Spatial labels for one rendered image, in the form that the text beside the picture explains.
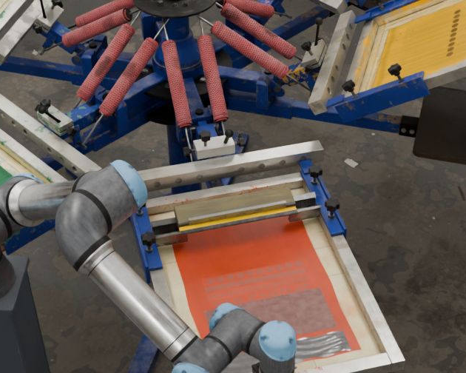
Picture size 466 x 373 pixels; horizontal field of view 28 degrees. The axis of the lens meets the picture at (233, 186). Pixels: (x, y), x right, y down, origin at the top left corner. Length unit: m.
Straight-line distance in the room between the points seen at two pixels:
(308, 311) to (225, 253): 0.33
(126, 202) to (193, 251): 0.82
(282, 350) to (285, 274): 0.82
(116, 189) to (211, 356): 0.40
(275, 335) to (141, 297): 0.28
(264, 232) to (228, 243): 0.12
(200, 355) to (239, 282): 0.81
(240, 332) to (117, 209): 0.36
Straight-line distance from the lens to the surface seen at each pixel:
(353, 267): 2.69
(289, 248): 2.77
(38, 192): 2.21
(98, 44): 3.53
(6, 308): 2.36
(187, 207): 2.75
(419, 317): 3.91
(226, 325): 1.94
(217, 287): 2.66
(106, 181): 1.97
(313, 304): 2.63
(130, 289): 1.90
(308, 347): 2.52
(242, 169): 2.96
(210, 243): 2.79
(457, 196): 4.47
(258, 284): 2.67
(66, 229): 1.92
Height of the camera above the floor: 2.92
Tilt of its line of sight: 41 degrees down
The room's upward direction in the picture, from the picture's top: 1 degrees counter-clockwise
